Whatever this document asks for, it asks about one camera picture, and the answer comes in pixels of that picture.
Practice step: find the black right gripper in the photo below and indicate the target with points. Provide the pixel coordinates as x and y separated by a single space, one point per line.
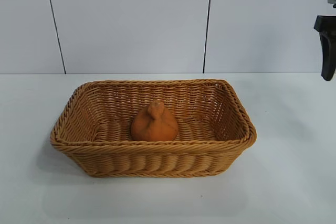
325 24

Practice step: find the orange-brown bread bun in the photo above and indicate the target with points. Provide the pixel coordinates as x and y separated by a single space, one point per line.
155 129

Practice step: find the tan woven wicker basket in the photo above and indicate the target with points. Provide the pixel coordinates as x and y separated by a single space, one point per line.
157 161

